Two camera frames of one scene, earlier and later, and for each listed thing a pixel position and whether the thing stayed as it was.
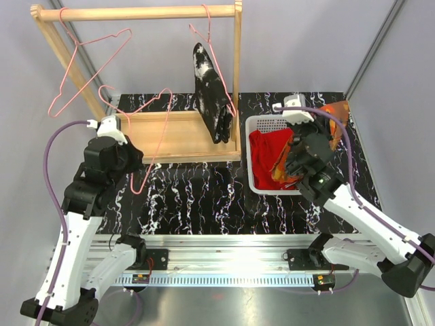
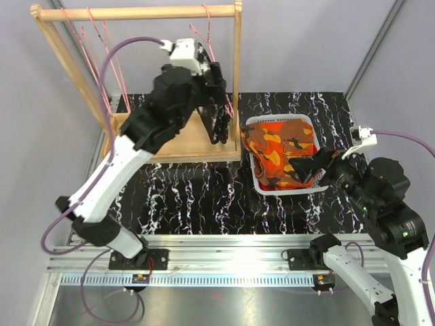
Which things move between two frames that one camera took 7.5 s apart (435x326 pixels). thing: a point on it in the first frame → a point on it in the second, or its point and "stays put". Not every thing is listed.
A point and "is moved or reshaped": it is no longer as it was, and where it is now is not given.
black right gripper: x=321 y=125 → x=306 y=168
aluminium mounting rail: x=215 y=254 stays put
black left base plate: x=160 y=259 stays put
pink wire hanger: x=129 y=124 is moved or reshaped
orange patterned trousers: x=281 y=171 → x=272 y=145
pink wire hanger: x=76 y=43 → x=86 y=52
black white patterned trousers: x=211 y=96 stays put
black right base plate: x=310 y=259 stays put
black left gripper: x=136 y=155 → x=212 y=94
